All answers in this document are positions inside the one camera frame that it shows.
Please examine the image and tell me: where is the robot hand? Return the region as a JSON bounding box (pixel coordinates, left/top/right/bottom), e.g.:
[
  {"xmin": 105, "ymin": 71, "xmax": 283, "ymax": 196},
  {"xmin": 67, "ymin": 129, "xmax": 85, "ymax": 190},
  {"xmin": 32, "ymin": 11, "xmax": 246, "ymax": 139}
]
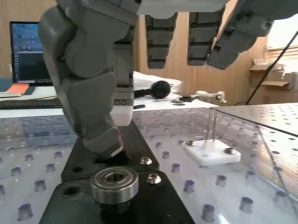
[{"xmin": 37, "ymin": 0, "xmax": 298, "ymax": 161}]

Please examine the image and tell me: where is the black keyboard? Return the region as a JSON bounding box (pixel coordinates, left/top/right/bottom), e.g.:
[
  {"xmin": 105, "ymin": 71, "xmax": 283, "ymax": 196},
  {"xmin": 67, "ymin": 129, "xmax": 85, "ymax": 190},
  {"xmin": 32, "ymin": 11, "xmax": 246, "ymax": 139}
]
[{"xmin": 0, "ymin": 97, "xmax": 64, "ymax": 111}]

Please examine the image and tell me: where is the computer screen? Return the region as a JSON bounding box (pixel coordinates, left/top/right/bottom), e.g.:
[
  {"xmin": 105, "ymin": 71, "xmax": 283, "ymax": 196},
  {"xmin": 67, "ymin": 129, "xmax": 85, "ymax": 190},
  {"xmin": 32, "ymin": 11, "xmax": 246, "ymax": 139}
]
[{"xmin": 8, "ymin": 21, "xmax": 56, "ymax": 86}]

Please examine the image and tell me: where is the white desk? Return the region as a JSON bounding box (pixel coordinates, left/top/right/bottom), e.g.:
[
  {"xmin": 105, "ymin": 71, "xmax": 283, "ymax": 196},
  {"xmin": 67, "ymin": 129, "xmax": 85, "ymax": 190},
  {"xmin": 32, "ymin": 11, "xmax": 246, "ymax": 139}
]
[{"xmin": 0, "ymin": 85, "xmax": 216, "ymax": 118}]

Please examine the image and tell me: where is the silver screw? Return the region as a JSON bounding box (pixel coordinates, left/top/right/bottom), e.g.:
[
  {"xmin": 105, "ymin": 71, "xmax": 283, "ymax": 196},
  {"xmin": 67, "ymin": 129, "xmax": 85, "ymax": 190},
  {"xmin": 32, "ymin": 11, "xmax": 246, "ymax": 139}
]
[
  {"xmin": 138, "ymin": 156, "xmax": 154, "ymax": 167},
  {"xmin": 145, "ymin": 172, "xmax": 162, "ymax": 186}
]

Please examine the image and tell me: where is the small white jointed device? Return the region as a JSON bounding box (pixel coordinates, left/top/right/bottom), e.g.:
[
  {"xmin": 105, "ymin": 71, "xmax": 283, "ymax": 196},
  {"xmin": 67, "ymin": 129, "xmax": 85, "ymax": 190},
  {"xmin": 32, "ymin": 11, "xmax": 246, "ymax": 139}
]
[{"xmin": 192, "ymin": 90, "xmax": 229, "ymax": 105}]

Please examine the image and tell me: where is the steel ball bearing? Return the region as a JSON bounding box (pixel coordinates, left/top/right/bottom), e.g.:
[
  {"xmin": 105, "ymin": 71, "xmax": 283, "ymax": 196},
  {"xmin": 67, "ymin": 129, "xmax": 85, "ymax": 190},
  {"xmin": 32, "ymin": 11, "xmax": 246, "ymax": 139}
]
[{"xmin": 89, "ymin": 166, "xmax": 140, "ymax": 205}]

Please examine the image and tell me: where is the black plate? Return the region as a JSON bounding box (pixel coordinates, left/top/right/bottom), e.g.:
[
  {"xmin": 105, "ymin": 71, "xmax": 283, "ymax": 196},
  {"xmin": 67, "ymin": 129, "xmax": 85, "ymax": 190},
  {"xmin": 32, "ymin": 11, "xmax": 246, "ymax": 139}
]
[{"xmin": 39, "ymin": 119, "xmax": 197, "ymax": 224}]

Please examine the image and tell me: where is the cardboard box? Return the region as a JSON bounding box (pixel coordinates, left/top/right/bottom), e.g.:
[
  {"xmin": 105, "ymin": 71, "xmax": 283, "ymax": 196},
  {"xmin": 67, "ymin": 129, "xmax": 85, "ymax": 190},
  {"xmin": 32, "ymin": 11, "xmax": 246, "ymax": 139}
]
[{"xmin": 249, "ymin": 57, "xmax": 298, "ymax": 92}]

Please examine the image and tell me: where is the clear box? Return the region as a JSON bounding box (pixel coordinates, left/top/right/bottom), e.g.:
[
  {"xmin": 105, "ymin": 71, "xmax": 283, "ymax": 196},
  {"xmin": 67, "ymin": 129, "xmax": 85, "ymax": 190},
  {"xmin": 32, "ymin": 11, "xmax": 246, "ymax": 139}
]
[{"xmin": 0, "ymin": 105, "xmax": 298, "ymax": 224}]

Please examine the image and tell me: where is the small white mount block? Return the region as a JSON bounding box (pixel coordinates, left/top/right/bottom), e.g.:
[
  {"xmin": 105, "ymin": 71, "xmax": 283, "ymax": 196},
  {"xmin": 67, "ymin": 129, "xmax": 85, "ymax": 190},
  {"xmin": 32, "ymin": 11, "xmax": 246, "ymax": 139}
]
[{"xmin": 182, "ymin": 139, "xmax": 243, "ymax": 167}]

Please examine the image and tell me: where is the black cable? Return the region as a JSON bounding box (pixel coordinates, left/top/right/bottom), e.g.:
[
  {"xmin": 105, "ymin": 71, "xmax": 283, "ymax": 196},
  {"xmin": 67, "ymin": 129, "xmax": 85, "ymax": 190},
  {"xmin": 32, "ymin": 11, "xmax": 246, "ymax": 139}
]
[{"xmin": 245, "ymin": 30, "xmax": 298, "ymax": 106}]

